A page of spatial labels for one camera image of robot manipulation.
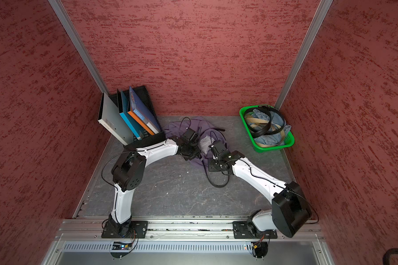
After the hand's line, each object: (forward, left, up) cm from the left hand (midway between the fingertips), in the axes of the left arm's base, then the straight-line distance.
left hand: (199, 155), depth 95 cm
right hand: (-10, -8, +5) cm, 14 cm away
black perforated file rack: (+35, +37, +9) cm, 51 cm away
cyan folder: (+11, +36, +10) cm, 39 cm away
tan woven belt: (+17, -47, +7) cm, 51 cm away
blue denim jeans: (+25, -50, +6) cm, 56 cm away
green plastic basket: (+10, -56, +2) cm, 57 cm away
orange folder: (+12, +32, +14) cm, 37 cm away
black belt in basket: (+12, -35, +5) cm, 37 cm away
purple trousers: (+14, -6, +2) cm, 15 cm away
